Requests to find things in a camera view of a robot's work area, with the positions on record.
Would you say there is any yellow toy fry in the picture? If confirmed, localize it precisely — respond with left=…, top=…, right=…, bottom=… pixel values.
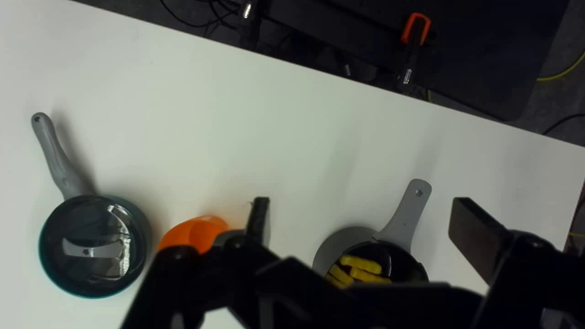
left=348, top=266, right=392, bottom=284
left=339, top=253, right=385, bottom=275
left=326, top=266, right=357, bottom=290

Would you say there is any black pot with grey handle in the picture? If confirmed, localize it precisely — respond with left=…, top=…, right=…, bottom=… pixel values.
left=312, top=177, right=434, bottom=288

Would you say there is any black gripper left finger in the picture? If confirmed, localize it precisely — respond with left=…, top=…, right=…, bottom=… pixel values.
left=121, top=195, right=308, bottom=329

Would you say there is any yellow cable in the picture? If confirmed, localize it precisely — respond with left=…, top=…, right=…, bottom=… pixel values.
left=536, top=50, right=585, bottom=83

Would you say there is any orange plastic cup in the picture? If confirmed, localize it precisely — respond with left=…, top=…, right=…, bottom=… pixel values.
left=156, top=213, right=233, bottom=253

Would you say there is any teal frying pan grey handle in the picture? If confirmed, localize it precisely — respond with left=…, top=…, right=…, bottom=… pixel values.
left=30, top=109, right=154, bottom=299

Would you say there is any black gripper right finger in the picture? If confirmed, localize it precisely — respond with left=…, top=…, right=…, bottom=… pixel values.
left=449, top=195, right=585, bottom=329

